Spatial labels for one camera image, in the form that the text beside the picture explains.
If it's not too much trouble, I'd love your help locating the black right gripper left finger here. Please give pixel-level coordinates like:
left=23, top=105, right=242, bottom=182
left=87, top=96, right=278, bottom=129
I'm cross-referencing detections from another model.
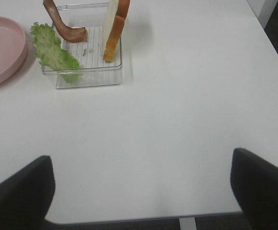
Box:
left=0, top=155, right=56, bottom=230

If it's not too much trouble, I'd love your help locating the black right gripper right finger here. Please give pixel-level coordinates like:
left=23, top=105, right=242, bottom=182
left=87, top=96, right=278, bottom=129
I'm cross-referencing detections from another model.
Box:
left=230, top=148, right=278, bottom=230

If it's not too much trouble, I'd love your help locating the green lettuce leaf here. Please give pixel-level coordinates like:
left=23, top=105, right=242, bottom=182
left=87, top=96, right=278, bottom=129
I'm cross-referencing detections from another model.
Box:
left=30, top=22, right=81, bottom=71

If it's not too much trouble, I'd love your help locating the dark brown bacon strip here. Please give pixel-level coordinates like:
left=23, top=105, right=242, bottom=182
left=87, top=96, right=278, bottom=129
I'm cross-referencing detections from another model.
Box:
left=43, top=0, right=87, bottom=43

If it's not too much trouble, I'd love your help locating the clear right plastic tray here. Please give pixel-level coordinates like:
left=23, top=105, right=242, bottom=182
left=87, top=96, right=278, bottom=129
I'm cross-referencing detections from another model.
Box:
left=41, top=2, right=123, bottom=89

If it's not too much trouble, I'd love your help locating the pink round plate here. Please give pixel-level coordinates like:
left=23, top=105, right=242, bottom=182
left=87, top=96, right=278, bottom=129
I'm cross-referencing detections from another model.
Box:
left=0, top=16, right=28, bottom=84

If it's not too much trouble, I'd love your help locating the upright bread slice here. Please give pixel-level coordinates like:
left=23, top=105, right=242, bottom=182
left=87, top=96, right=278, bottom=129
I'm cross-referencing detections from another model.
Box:
left=102, top=0, right=130, bottom=62

